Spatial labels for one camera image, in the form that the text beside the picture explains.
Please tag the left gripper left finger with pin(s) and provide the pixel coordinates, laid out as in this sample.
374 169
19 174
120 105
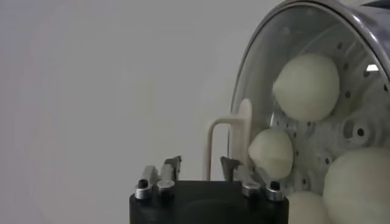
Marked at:
167 179

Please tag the perforated steel steamer basket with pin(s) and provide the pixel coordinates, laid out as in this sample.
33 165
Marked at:
376 29

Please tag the round glass pot lid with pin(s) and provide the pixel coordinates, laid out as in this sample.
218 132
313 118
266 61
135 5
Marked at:
242 131

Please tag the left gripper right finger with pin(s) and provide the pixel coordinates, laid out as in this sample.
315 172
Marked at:
250 185

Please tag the white steamed baozi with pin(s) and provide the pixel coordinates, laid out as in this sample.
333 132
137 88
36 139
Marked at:
307 210
306 88
356 185
271 153

